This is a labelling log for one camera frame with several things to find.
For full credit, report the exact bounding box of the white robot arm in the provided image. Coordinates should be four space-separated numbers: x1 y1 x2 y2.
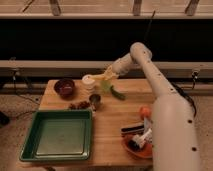
104 42 201 171

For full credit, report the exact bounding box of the light green cup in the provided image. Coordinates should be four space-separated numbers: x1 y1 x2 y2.
100 80 111 93

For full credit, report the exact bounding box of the white paper cup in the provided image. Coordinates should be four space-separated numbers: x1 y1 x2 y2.
82 75 95 90

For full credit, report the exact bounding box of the small metal cup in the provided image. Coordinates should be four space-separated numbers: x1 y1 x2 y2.
89 94 101 110

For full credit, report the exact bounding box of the green pepper toy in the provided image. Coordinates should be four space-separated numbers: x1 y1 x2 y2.
110 86 126 100

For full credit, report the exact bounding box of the dark red grape bunch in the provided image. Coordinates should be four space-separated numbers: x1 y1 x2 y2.
68 101 90 110

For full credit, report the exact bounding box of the dark red bowl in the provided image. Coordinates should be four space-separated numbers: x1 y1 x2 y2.
54 78 75 98

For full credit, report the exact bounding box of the orange carrot toy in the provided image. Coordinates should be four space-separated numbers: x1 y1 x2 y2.
139 107 151 119

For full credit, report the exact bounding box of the blue cloth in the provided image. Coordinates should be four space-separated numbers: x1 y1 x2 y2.
144 117 152 133

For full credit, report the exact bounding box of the black white striped block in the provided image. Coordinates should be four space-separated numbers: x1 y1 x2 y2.
121 123 144 135

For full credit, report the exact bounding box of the white dish brush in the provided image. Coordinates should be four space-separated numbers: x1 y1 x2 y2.
132 128 152 149

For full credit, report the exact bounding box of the green plastic tray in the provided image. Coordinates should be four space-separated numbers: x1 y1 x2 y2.
20 110 93 162

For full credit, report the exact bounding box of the orange plate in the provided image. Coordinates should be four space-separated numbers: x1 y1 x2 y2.
121 134 152 159

